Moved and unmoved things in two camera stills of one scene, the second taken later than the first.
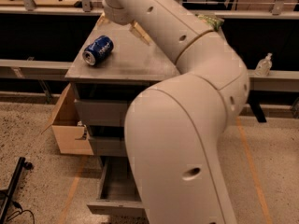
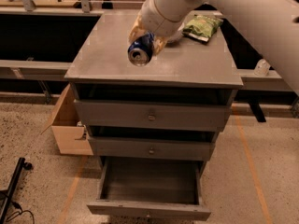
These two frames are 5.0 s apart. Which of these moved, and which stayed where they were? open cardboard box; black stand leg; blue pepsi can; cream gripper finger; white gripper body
Moved: blue pepsi can; cream gripper finger; white gripper body
Stayed: black stand leg; open cardboard box
